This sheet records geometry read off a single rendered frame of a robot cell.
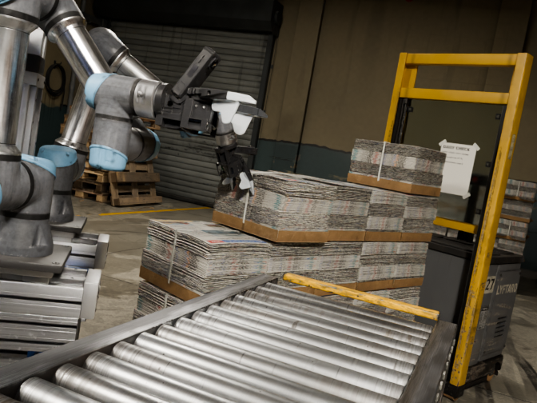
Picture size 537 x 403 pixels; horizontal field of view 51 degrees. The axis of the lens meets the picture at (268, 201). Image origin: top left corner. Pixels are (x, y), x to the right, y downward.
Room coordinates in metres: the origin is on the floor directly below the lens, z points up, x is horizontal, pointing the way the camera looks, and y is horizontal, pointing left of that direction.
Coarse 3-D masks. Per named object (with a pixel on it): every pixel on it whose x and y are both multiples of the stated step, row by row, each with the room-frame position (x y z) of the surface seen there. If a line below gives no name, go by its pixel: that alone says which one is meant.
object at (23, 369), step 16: (224, 288) 1.38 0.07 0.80; (240, 288) 1.41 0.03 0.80; (256, 288) 1.46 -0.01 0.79; (192, 304) 1.20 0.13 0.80; (208, 304) 1.22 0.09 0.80; (144, 320) 1.04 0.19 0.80; (160, 320) 1.06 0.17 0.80; (176, 320) 1.09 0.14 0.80; (96, 336) 0.92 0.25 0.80; (112, 336) 0.94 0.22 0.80; (128, 336) 0.95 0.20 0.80; (48, 352) 0.83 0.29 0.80; (64, 352) 0.84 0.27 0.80; (80, 352) 0.85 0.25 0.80; (0, 368) 0.75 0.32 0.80; (16, 368) 0.76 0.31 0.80; (32, 368) 0.77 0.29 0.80; (48, 368) 0.77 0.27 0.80; (0, 384) 0.70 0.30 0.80; (16, 384) 0.72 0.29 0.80
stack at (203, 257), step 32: (160, 224) 2.03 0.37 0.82; (192, 224) 2.12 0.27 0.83; (160, 256) 2.00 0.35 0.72; (192, 256) 1.88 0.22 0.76; (224, 256) 1.87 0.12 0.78; (256, 256) 1.97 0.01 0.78; (288, 256) 2.11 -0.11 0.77; (320, 256) 2.25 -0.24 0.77; (352, 256) 2.40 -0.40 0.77; (384, 256) 2.58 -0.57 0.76; (160, 288) 2.01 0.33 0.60; (192, 288) 1.86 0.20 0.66
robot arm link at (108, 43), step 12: (96, 36) 1.82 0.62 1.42; (108, 36) 1.82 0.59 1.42; (108, 48) 1.80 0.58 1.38; (120, 48) 1.81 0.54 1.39; (108, 60) 1.80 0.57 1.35; (120, 60) 1.81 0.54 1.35; (132, 60) 1.83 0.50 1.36; (120, 72) 1.83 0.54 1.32; (132, 72) 1.82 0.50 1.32; (144, 72) 1.83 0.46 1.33
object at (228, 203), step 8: (224, 176) 2.25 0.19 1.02; (224, 192) 2.23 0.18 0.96; (232, 192) 2.21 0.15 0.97; (240, 192) 2.17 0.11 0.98; (216, 200) 2.26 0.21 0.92; (224, 200) 2.22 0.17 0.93; (232, 200) 2.19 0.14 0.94; (240, 200) 2.16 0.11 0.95; (216, 208) 2.25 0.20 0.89; (224, 208) 2.22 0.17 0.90; (232, 208) 2.18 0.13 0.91; (240, 208) 2.15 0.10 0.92
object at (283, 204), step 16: (272, 176) 2.06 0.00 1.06; (256, 192) 2.11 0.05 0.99; (272, 192) 2.05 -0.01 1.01; (288, 192) 2.01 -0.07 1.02; (304, 192) 2.07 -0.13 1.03; (320, 192) 2.13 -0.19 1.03; (256, 208) 2.09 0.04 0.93; (272, 208) 2.03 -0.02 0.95; (288, 208) 2.03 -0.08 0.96; (304, 208) 2.09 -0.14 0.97; (320, 208) 2.16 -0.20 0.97; (272, 224) 2.02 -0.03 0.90; (288, 224) 2.04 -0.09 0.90; (304, 224) 2.10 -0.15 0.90; (320, 224) 2.17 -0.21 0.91
